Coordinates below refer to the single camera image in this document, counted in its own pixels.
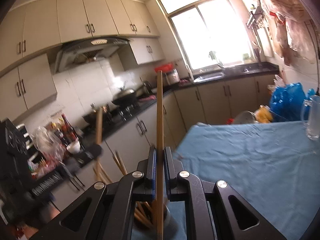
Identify person left hand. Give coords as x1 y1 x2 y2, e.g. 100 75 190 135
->
14 202 60 239

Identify white bowl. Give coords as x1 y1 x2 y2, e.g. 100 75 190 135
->
66 140 81 154

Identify clear glass mug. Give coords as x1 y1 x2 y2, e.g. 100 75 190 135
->
300 95 320 140

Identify upper kitchen cabinets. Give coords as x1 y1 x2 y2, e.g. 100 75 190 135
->
1 0 164 123

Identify dark sauce bottle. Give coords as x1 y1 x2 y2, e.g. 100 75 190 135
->
61 114 78 144

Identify blue towel table cloth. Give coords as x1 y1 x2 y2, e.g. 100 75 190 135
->
172 121 319 239

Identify wooden chopstick two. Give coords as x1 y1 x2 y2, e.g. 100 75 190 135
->
94 107 103 181

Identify range hood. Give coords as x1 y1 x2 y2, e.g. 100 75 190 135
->
54 36 129 73

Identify blue plastic bag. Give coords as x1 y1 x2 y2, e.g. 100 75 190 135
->
269 82 316 122

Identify wooden chopstick three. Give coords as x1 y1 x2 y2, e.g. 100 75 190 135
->
135 202 153 229

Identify wooden chopstick five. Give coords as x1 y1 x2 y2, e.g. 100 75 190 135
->
156 70 164 239

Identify black wok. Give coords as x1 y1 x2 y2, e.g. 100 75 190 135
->
112 88 138 106

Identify lower kitchen cabinets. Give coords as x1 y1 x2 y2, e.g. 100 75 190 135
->
49 73 279 213

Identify wooden chopstick one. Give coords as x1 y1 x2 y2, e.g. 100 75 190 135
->
112 150 127 176

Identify kitchen cabinets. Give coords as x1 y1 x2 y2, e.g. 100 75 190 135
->
1 0 164 123
49 73 279 213

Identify dark chopstick holder cup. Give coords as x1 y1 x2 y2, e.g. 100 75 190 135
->
132 200 187 240

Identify steel pot red lid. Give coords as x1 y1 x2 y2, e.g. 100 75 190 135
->
154 63 180 86

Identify kitchen window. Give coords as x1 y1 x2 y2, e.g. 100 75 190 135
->
158 0 255 74

